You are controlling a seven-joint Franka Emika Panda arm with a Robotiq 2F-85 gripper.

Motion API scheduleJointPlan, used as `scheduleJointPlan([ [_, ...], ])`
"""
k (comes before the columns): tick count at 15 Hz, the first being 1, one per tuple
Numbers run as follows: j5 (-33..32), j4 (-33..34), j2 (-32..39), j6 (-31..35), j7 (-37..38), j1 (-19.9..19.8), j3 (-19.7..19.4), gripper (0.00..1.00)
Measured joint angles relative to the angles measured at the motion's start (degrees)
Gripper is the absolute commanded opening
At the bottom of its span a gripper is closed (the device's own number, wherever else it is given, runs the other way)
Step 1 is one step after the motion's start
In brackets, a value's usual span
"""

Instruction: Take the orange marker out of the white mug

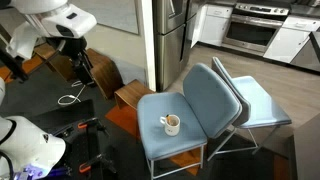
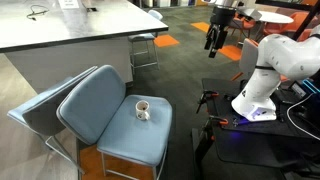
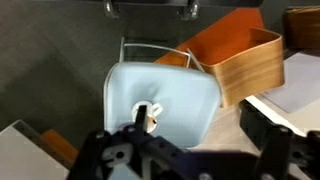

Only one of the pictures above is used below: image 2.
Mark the black robot stand platform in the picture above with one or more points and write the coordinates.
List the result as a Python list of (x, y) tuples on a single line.
[(253, 146)]

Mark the black orange clamp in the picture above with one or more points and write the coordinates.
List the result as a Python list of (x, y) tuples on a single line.
[(218, 120), (207, 96)]

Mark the blue padded chair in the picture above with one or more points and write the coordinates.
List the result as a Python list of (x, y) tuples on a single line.
[(133, 133)]

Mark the white mug with dark print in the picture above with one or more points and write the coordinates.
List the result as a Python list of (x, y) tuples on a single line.
[(142, 112)]

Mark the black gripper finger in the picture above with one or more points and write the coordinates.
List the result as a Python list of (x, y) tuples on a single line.
[(209, 39), (218, 42)]

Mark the white paper sheet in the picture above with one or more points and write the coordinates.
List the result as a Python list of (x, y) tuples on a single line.
[(68, 3)]

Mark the black counter outlet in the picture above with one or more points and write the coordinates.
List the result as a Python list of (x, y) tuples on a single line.
[(92, 9)]

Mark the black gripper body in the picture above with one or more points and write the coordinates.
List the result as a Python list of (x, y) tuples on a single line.
[(222, 15)]

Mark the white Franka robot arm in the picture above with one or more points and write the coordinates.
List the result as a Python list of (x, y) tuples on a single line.
[(266, 66)]

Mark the grey counter table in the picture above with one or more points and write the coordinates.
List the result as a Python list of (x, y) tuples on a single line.
[(73, 26)]

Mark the blue chair with grey back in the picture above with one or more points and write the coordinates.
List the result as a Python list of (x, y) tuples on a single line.
[(40, 110)]

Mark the light blue metal stool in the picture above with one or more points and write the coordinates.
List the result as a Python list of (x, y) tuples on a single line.
[(143, 36)]

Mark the black slanted pole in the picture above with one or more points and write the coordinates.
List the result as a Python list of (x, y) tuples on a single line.
[(305, 21)]

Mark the blue lit control box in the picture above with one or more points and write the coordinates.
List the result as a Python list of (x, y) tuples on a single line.
[(308, 87)]

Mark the white round table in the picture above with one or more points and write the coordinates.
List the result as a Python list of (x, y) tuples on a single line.
[(275, 17)]

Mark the grey chair with orange seat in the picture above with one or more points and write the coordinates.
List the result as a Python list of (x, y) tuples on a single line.
[(248, 58)]

